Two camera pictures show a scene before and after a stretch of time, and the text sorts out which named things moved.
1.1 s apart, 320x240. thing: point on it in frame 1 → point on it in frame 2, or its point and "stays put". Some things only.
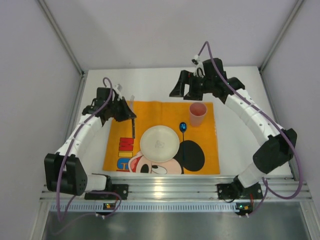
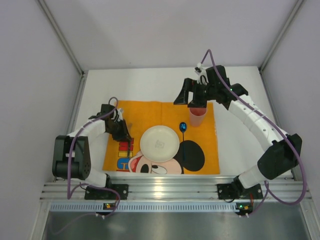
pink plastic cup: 197,110 stays put
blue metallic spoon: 182,127 stays put
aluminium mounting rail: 204,187 stays put
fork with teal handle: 131,107 → 129,125
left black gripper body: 119,110 → 122,132
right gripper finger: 195,93 → 199,100
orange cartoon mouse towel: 198,150 stays put
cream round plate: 159,143 stays put
